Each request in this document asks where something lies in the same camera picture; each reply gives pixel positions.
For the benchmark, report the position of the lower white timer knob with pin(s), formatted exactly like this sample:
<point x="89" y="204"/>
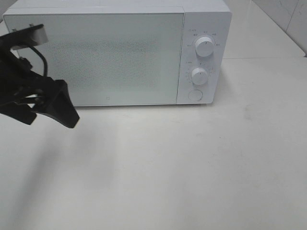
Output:
<point x="199" y="76"/>

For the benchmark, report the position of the upper white power knob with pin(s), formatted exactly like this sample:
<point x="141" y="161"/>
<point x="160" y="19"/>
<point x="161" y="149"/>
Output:
<point x="204" y="46"/>

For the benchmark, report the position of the round white door button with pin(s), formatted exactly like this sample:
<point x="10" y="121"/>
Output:
<point x="195" y="95"/>

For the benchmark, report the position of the white microwave oven body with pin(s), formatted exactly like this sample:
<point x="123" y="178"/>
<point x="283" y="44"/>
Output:
<point x="130" y="52"/>

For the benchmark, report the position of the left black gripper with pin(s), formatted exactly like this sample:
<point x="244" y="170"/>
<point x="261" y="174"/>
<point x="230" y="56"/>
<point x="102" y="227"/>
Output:
<point x="24" y="93"/>

